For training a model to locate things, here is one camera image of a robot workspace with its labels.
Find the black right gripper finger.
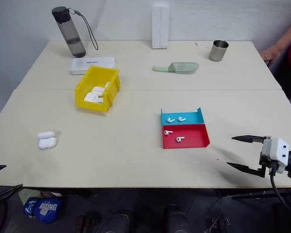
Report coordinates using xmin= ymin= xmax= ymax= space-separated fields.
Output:
xmin=231 ymin=135 xmax=268 ymax=144
xmin=226 ymin=162 xmax=266 ymax=178

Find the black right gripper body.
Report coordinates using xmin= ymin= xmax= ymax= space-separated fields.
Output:
xmin=259 ymin=136 xmax=281 ymax=175

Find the yellow plastic bin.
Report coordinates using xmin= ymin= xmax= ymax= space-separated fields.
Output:
xmin=75 ymin=65 xmax=121 ymax=113

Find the white flat lidded box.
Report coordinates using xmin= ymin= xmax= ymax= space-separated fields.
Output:
xmin=69 ymin=56 xmax=117 ymax=76

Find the tall white cardboard box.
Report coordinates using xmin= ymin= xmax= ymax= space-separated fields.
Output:
xmin=151 ymin=2 xmax=171 ymax=50

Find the person's bare hand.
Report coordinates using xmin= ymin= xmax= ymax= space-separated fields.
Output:
xmin=258 ymin=46 xmax=283 ymax=62

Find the blue boxing glove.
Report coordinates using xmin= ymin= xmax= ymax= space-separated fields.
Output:
xmin=23 ymin=197 xmax=64 ymax=225

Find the red plastic tray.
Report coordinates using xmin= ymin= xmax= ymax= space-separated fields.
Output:
xmin=162 ymin=124 xmax=210 ymax=149

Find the blue plastic tray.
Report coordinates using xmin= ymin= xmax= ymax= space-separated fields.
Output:
xmin=160 ymin=106 xmax=206 ymax=126

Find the stainless steel cup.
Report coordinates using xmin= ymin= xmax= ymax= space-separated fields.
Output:
xmin=209 ymin=39 xmax=230 ymax=62

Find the translucent green plastic scoop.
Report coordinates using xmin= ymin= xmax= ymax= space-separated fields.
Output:
xmin=152 ymin=61 xmax=200 ymax=75

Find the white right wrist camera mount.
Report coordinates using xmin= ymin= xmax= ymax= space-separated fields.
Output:
xmin=261 ymin=137 xmax=290 ymax=174

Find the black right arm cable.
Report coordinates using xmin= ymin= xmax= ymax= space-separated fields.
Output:
xmin=269 ymin=169 xmax=291 ymax=210

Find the thin white wire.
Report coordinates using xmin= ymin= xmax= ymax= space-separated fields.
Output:
xmin=207 ymin=194 xmax=236 ymax=233

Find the grey water bottle with strap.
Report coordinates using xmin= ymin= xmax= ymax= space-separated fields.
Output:
xmin=51 ymin=6 xmax=99 ymax=59

